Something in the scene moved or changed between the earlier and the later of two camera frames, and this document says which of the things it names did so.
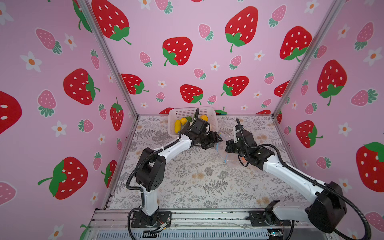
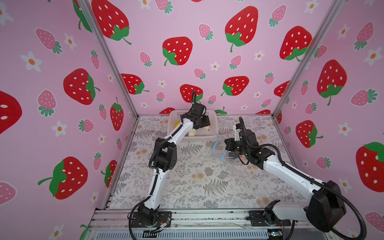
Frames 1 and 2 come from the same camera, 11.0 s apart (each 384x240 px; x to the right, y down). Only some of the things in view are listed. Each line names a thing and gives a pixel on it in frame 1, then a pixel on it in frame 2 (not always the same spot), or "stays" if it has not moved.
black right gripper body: x=233 y=147 stays
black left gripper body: x=206 y=140 to x=202 y=121
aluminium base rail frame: x=114 y=224 stays
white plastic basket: x=175 y=114 stays
